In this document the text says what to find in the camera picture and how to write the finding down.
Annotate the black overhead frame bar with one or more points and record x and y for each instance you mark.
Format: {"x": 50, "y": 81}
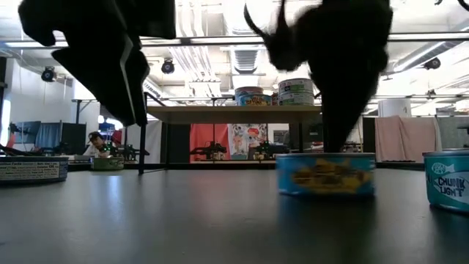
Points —
{"x": 185, "y": 41}

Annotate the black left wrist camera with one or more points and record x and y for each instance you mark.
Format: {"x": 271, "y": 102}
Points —
{"x": 154, "y": 18}

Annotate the black ceiling spot lamp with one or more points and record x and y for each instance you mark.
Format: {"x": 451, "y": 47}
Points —
{"x": 432, "y": 63}
{"x": 168, "y": 66}
{"x": 48, "y": 74}

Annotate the red albacore tuna can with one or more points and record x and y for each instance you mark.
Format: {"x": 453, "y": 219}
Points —
{"x": 275, "y": 95}
{"x": 275, "y": 102}

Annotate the white round pillar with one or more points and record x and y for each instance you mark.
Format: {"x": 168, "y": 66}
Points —
{"x": 394, "y": 108}

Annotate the green can gold lid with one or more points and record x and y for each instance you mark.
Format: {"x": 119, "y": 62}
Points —
{"x": 108, "y": 164}

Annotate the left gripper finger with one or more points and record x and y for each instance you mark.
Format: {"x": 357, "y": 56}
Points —
{"x": 137, "y": 84}
{"x": 99, "y": 80}

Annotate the pink hanging cloth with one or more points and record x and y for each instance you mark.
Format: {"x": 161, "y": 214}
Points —
{"x": 403, "y": 139}

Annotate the black table mat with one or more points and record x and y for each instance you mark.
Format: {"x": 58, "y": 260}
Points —
{"x": 183, "y": 220}

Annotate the Bumble Bee light tuna can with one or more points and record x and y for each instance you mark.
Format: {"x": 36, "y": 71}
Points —
{"x": 296, "y": 85}
{"x": 297, "y": 99}

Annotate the red hanging cloth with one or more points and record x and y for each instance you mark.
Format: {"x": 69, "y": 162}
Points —
{"x": 205, "y": 135}

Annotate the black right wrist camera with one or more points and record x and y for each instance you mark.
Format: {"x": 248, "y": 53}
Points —
{"x": 287, "y": 51}

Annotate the floral poster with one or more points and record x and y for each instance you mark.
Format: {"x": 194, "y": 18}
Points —
{"x": 247, "y": 137}

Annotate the dark monitor screen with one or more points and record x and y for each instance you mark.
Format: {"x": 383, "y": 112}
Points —
{"x": 27, "y": 132}

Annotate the grey patterned partition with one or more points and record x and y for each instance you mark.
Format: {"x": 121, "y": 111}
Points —
{"x": 452, "y": 133}

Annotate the black metal stand frame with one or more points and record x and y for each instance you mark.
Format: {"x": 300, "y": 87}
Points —
{"x": 78, "y": 110}

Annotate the teal chunk light tuna can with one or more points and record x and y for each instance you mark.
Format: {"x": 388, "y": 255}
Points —
{"x": 447, "y": 183}

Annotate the dark blue albacore tuna can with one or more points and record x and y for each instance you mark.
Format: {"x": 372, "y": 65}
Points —
{"x": 33, "y": 170}

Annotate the person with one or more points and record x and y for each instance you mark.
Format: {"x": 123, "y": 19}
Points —
{"x": 96, "y": 141}

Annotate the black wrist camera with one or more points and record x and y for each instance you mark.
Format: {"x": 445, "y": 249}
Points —
{"x": 287, "y": 51}
{"x": 154, "y": 18}

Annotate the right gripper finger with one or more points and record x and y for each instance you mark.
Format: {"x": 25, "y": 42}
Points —
{"x": 340, "y": 121}

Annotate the wooden shelf black legs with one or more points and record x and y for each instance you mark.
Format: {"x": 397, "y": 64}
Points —
{"x": 220, "y": 114}

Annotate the blue yellow tuna can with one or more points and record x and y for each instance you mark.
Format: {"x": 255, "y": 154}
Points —
{"x": 326, "y": 176}
{"x": 254, "y": 100}

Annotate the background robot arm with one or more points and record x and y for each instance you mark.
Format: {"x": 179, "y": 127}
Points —
{"x": 267, "y": 149}
{"x": 212, "y": 150}

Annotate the dark cabinet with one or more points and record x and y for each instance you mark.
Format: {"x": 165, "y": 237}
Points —
{"x": 73, "y": 138}

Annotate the blue curtain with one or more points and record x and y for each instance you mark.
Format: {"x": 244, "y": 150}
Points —
{"x": 47, "y": 138}

